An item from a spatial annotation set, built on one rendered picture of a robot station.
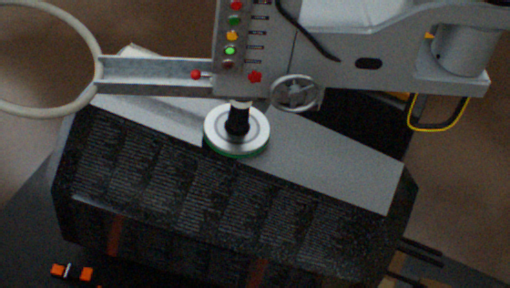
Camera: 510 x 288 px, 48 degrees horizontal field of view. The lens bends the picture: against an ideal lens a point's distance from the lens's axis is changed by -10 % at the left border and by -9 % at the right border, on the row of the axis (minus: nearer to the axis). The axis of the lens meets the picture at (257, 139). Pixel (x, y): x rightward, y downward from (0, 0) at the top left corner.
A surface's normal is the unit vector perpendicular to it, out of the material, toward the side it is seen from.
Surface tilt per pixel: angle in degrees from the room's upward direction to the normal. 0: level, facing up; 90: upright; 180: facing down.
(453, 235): 0
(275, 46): 90
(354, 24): 4
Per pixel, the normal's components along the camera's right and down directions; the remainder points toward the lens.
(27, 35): 0.12, -0.65
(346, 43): 0.07, 0.76
